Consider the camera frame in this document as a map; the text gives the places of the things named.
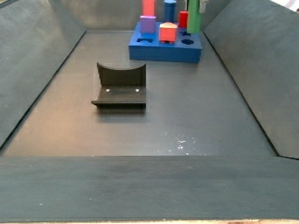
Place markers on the tall red rectangular block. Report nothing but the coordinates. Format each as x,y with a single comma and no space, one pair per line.
149,7

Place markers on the short red white-topped block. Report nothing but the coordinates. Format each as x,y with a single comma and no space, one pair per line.
167,32

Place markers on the black curved holder stand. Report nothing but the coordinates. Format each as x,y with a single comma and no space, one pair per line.
122,86

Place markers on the red rounded block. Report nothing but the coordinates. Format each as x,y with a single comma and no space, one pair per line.
183,18

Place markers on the purple block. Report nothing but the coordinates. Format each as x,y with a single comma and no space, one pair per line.
147,24

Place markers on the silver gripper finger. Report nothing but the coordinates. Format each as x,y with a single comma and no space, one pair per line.
203,6

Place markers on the blue shape sorter board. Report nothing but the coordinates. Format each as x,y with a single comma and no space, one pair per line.
146,47

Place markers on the green hexagon block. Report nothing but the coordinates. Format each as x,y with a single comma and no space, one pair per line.
194,16

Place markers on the blue cylinder block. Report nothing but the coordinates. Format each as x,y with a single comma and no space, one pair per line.
169,10

